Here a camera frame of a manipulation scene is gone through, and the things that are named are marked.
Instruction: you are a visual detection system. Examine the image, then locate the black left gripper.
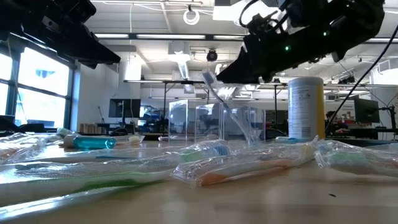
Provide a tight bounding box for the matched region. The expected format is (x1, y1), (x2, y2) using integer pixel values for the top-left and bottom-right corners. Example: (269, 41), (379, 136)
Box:
(0, 0), (121, 70)

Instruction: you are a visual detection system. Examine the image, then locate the blue toothbrush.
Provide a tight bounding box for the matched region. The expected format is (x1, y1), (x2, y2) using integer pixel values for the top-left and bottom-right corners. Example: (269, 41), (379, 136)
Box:
(200, 68), (262, 147)

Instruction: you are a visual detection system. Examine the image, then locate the white ventilation duct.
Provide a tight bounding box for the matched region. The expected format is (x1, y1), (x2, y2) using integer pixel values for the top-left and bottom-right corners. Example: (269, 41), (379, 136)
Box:
(167, 41), (193, 80)

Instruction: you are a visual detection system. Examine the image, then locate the black ceiling camera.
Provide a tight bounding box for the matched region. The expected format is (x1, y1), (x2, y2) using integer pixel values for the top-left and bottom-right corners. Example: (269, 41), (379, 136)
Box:
(206, 49), (219, 63)

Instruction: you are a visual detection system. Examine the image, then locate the white coiled ceiling cable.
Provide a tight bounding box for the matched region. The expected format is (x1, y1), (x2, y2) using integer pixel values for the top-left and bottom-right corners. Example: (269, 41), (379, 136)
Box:
(182, 8), (201, 26)

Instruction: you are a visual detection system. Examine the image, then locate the large dark-framed window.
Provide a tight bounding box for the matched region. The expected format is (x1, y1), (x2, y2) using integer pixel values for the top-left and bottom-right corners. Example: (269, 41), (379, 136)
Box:
(0, 40), (77, 131)

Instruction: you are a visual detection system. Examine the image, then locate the wooden crate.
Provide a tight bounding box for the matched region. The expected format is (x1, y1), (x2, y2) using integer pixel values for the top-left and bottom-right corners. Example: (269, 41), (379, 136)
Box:
(79, 123), (100, 134)

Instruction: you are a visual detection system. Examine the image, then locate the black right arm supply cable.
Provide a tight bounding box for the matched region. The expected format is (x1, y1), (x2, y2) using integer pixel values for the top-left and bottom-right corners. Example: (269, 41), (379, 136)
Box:
(324, 24), (398, 135)

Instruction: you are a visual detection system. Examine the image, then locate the black computer monitor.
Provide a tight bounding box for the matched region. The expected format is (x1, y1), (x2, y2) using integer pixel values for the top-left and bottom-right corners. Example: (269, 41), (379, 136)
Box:
(353, 97), (381, 124)
(108, 98), (142, 119)

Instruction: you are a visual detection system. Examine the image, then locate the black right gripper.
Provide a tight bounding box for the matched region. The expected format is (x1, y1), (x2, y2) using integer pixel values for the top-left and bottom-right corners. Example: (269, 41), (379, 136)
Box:
(216, 15), (315, 84)

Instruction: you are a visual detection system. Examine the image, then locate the black background desk frame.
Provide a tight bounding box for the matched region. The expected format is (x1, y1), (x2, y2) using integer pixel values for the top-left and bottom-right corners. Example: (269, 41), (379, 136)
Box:
(123, 79), (206, 131)

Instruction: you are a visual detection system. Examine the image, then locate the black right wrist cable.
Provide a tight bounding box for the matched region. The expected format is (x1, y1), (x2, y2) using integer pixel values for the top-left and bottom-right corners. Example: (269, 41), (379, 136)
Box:
(238, 0), (282, 35)

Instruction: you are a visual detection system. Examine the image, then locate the person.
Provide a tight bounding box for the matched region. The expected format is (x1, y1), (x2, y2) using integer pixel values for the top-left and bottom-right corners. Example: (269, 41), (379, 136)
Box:
(325, 110), (349, 136)

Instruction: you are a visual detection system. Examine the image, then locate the white wipes canister yellow label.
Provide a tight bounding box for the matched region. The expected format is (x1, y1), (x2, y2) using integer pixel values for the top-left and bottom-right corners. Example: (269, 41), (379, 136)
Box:
(287, 76), (326, 140)

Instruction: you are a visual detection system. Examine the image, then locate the orange toothbrush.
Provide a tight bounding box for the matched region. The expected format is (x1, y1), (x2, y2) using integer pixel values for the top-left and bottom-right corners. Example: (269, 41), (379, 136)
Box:
(170, 136), (318, 188)

